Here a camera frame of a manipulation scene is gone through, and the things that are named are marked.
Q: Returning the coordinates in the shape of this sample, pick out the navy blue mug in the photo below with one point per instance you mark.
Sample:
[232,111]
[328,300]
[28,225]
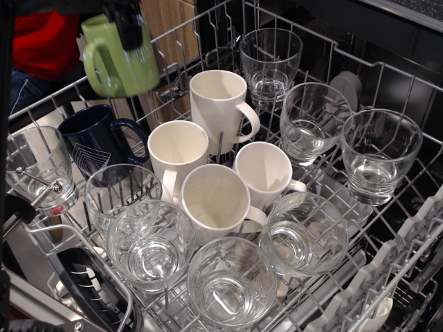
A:
[95,140]

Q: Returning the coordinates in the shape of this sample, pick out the clear glass far right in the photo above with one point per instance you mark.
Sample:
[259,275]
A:
[379,147]

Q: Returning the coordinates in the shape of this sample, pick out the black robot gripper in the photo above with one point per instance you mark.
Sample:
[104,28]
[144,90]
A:
[126,14]

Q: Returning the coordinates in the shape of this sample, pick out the clear glass far left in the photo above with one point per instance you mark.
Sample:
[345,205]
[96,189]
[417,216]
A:
[42,151]

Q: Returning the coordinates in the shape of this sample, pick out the clear glass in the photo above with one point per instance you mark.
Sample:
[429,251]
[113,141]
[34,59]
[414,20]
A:
[270,59]
[306,235]
[151,244]
[311,121]
[111,189]
[42,151]
[231,283]
[379,147]

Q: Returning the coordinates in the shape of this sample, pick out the grey round rack wheel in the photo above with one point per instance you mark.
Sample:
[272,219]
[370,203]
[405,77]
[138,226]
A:
[350,86]

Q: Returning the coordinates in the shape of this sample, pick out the tall white mug back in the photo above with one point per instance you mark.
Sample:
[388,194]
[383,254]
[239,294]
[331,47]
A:
[218,105]

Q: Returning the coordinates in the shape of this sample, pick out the clear glass middle right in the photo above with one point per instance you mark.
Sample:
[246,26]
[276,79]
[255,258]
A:
[311,121]

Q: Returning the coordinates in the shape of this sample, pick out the metal rod with balls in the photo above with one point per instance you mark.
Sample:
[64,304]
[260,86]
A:
[43,193]

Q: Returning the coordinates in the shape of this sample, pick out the clear glass front centre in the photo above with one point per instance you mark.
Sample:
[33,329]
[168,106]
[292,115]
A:
[231,283]

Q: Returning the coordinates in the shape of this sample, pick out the clear glass back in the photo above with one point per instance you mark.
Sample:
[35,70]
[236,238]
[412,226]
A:
[270,59]

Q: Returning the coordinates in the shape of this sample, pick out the clear glass left middle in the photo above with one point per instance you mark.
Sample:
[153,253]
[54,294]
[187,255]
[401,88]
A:
[111,189]

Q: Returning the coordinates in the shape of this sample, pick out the white mug left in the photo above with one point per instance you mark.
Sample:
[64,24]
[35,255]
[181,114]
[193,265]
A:
[176,148]

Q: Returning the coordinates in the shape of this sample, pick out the grey plastic tine holder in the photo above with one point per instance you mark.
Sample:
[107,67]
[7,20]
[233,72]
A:
[378,279]

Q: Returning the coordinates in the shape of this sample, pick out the clear glass front right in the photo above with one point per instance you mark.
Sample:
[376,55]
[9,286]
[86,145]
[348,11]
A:
[306,235]

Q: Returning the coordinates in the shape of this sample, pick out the black rack handle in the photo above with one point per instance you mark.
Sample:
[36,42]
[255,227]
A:
[95,294]

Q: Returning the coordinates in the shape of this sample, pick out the clear glass front left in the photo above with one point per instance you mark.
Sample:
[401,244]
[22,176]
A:
[151,244]

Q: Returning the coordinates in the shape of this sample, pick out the small white mug right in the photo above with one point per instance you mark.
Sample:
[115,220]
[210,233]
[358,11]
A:
[267,172]

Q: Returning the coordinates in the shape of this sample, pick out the grey wire dishwasher rack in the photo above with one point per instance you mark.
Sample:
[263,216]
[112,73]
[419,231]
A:
[210,41]

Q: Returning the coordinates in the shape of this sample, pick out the white mug front tilted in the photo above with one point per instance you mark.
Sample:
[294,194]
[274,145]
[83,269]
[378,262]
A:
[218,202]

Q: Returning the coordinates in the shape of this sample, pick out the green ceramic mug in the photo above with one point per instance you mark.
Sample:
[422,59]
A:
[113,71]

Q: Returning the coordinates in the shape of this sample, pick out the person in red shirt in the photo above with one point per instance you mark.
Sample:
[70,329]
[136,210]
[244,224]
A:
[45,55]

